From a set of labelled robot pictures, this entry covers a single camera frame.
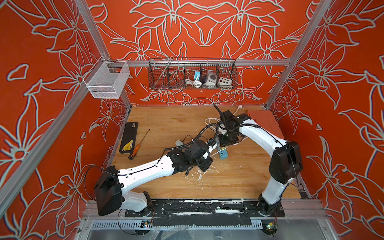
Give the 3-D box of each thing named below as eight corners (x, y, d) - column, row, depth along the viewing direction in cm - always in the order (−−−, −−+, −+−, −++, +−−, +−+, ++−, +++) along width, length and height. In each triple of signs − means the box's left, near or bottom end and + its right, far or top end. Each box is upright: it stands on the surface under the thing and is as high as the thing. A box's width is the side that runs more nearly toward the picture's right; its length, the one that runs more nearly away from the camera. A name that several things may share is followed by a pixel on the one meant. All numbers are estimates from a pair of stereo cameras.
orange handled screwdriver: (129, 159, 93) (128, 157, 91) (149, 130, 107) (148, 128, 105) (132, 160, 92) (131, 158, 90) (151, 131, 107) (150, 129, 105)
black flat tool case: (120, 153, 95) (119, 151, 93) (127, 124, 111) (125, 122, 109) (135, 152, 96) (133, 150, 94) (139, 123, 111) (138, 121, 109)
